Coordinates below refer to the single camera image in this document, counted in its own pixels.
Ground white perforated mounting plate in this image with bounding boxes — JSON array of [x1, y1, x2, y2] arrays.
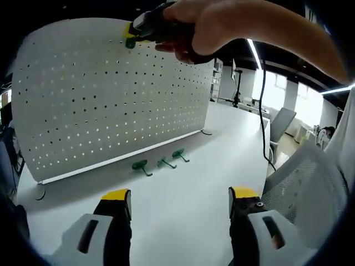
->
[[11, 17, 216, 201]]

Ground white shelf unit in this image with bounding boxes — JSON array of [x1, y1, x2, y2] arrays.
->
[[209, 59, 224, 102]]

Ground linear ceiling light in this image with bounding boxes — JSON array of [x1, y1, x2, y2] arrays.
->
[[321, 84, 355, 95], [246, 38, 263, 70]]

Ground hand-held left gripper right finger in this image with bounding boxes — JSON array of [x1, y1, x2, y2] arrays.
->
[[228, 186, 318, 266]]

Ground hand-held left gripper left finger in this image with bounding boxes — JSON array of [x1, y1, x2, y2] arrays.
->
[[51, 188, 133, 266]]

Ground black camera tripod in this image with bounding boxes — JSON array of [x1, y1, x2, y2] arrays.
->
[[217, 69, 244, 109]]

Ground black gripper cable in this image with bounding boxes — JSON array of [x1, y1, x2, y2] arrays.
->
[[258, 54, 277, 171]]

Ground person's right hand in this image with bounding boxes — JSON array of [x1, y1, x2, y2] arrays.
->
[[154, 0, 251, 65]]

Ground grey mesh office chair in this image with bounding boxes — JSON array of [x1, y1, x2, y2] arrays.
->
[[261, 143, 349, 250]]

